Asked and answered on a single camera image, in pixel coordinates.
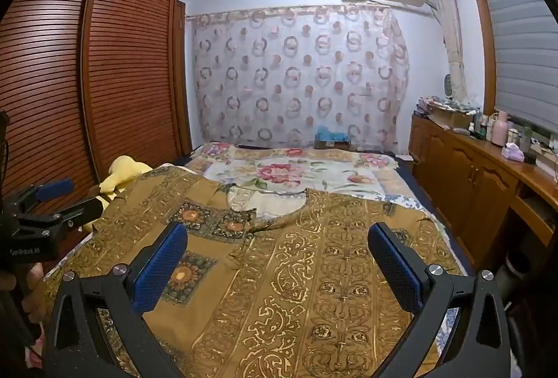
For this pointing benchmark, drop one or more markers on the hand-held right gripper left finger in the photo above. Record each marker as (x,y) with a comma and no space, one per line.
(159,269)

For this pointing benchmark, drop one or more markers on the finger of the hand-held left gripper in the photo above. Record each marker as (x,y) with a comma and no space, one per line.
(54,189)
(83,208)

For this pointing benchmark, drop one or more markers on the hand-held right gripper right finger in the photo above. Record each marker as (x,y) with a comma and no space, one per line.
(394,269)

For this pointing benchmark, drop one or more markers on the brown gold patterned garment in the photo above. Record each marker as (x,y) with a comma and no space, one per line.
(283,295)

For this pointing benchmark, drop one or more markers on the person's left hand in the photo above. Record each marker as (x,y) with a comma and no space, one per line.
(34,277)

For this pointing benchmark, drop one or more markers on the yellow plush toy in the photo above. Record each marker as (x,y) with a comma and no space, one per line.
(122,173)

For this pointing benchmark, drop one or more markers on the pink floral cloth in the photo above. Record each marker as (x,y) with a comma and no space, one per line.
(34,358)

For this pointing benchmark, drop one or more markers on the wooden sideboard cabinet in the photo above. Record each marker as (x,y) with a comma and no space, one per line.
(462,168)

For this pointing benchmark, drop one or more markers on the grey waste bin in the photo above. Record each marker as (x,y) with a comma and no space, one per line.
(518,264)

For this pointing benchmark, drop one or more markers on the small brown box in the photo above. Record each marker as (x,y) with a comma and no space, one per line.
(333,144)

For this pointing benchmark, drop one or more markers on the blue plastic bag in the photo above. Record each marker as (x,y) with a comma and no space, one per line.
(333,133)

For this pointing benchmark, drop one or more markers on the wooden louvered wardrobe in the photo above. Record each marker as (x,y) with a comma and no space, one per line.
(130,55)

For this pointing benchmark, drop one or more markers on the open cardboard box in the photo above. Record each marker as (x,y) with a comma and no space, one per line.
(449,116)

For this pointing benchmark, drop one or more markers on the row of small bottles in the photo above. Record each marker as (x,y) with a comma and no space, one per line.
(479,127)

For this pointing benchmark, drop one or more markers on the purple tissue pack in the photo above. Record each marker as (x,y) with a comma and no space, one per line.
(513,152)

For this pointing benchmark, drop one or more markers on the pile of folded cloths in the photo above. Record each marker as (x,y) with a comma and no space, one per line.
(436,104)

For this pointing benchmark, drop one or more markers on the pink thermos bottle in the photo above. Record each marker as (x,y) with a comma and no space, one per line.
(500,131)

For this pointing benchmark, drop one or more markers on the small desk fan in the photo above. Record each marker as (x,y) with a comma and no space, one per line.
(449,85)

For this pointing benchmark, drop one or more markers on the circle print sheer curtain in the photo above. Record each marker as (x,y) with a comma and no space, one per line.
(296,77)

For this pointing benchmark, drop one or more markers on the tied beige curtain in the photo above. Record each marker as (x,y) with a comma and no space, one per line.
(451,33)

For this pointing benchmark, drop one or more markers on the grey window blind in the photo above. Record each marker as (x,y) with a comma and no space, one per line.
(523,55)

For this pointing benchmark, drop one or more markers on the wooden window frame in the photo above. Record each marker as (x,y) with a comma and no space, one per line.
(484,33)

